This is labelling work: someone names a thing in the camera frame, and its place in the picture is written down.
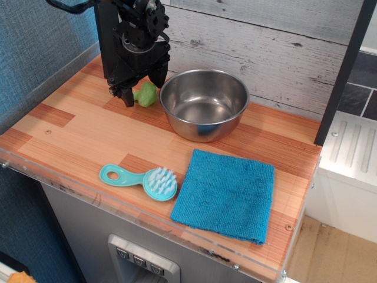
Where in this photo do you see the orange object bottom corner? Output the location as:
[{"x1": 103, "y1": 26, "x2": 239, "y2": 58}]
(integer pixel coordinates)
[{"x1": 7, "y1": 272, "x2": 36, "y2": 283}]

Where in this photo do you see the black braided cable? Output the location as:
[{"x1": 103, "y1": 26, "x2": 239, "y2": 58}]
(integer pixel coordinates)
[{"x1": 45, "y1": 0, "x2": 102, "y2": 15}]

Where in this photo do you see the clear acrylic edge guard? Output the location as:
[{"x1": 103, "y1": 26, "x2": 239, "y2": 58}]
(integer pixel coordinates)
[{"x1": 0, "y1": 149, "x2": 322, "y2": 283}]

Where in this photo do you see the silver metal bowl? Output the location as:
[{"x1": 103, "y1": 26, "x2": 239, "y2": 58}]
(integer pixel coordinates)
[{"x1": 159, "y1": 70, "x2": 250, "y2": 143}]

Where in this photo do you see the dark right cabinet post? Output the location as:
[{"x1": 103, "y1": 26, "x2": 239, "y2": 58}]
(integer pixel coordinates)
[{"x1": 314, "y1": 0, "x2": 376, "y2": 146}]

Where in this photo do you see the silver dispenser button panel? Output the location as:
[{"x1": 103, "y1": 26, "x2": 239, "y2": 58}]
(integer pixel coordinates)
[{"x1": 107, "y1": 234, "x2": 181, "y2": 282}]

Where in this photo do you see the teal dish brush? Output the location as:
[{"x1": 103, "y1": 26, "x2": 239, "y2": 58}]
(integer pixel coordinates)
[{"x1": 99, "y1": 164, "x2": 178, "y2": 202}]

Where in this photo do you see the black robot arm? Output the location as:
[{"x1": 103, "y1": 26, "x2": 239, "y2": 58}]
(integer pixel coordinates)
[{"x1": 95, "y1": 1, "x2": 170, "y2": 107}]

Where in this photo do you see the green toy broccoli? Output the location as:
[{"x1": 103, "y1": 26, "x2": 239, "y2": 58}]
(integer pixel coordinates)
[{"x1": 133, "y1": 82, "x2": 157, "y2": 108}]

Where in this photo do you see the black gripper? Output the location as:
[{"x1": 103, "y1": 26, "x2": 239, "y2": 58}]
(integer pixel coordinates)
[{"x1": 108, "y1": 41, "x2": 170, "y2": 107}]

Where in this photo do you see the white grooved drainboard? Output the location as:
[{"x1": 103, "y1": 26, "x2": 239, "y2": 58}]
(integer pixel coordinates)
[{"x1": 319, "y1": 111, "x2": 376, "y2": 186}]

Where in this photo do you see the blue folded cloth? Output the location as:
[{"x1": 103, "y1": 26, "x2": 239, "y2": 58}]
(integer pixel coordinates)
[{"x1": 170, "y1": 149, "x2": 275, "y2": 245}]

